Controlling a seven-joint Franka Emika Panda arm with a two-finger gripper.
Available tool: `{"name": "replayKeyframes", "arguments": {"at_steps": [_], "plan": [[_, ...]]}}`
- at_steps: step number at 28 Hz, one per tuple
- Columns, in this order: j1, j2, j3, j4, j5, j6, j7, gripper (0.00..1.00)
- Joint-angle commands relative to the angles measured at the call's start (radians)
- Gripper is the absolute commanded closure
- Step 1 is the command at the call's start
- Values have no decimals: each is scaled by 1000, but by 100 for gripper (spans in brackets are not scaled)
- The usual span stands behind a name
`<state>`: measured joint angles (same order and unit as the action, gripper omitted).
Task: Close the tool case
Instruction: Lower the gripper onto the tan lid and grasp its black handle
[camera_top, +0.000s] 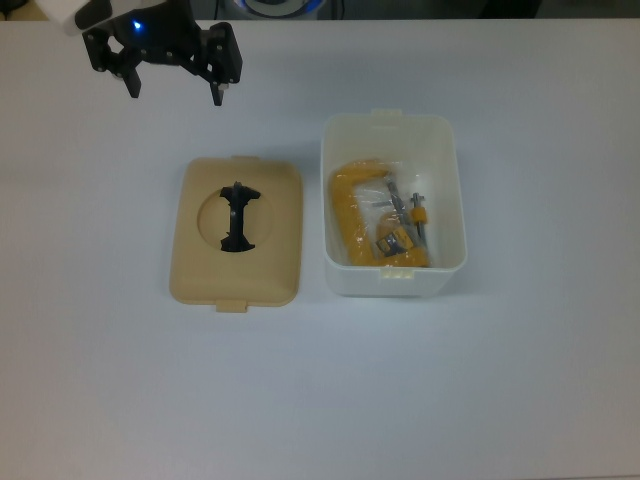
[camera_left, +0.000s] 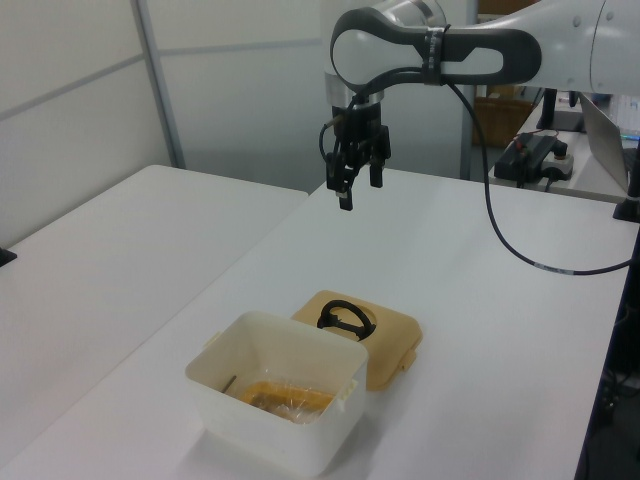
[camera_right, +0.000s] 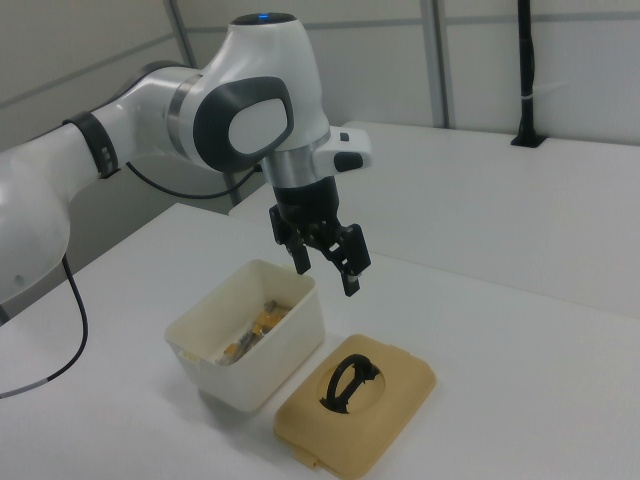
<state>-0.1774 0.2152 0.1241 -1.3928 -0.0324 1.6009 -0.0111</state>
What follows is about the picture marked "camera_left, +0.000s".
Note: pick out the silver laptop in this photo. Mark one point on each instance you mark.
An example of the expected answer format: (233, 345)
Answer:
(602, 145)

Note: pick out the tan case lid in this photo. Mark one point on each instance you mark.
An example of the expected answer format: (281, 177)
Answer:
(390, 345)

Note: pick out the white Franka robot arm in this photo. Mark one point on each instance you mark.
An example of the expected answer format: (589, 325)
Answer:
(565, 45)

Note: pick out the grey emergency stop button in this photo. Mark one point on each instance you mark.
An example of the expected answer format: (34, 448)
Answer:
(560, 162)

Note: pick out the black monitor stand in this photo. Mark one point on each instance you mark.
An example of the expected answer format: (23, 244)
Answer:
(550, 112)

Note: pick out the brown cardboard box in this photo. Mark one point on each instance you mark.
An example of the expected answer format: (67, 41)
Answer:
(500, 120)

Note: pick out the white plastic tool case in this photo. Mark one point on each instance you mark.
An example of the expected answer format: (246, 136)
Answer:
(280, 445)

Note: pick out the grey partition post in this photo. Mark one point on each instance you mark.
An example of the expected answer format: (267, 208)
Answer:
(159, 85)

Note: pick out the black power supply unit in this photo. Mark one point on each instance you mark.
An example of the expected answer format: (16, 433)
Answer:
(520, 157)

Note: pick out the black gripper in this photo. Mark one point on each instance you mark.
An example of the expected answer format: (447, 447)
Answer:
(357, 125)

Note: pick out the orange tray in plastic wrap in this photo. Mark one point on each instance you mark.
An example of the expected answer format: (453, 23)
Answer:
(310, 400)

